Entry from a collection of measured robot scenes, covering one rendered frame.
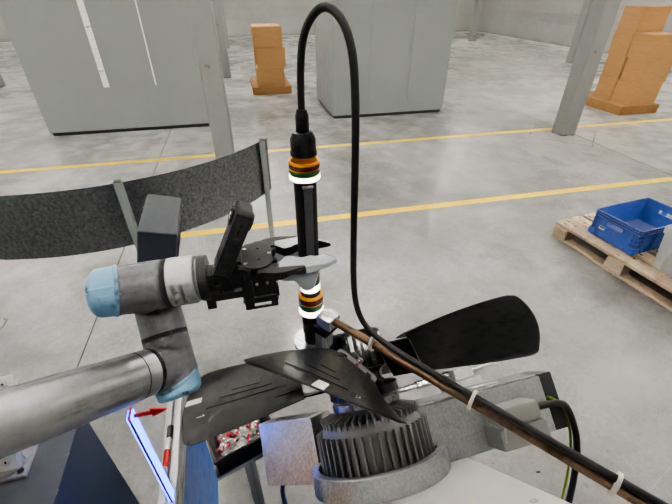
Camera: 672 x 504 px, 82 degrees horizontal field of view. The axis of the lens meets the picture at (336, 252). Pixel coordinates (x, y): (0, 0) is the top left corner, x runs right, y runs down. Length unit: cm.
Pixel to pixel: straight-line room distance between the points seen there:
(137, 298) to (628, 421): 242
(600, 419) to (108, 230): 287
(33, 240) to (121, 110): 443
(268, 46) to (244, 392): 814
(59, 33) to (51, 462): 624
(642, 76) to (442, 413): 812
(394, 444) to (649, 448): 194
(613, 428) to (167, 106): 640
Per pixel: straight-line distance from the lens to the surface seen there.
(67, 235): 266
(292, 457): 95
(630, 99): 872
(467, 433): 90
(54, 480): 109
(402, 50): 705
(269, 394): 81
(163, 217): 134
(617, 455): 247
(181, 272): 61
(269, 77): 877
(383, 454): 76
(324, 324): 67
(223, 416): 80
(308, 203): 56
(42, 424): 59
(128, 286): 62
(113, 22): 673
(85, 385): 62
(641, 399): 278
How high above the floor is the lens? 184
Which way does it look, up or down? 34 degrees down
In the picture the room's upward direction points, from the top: straight up
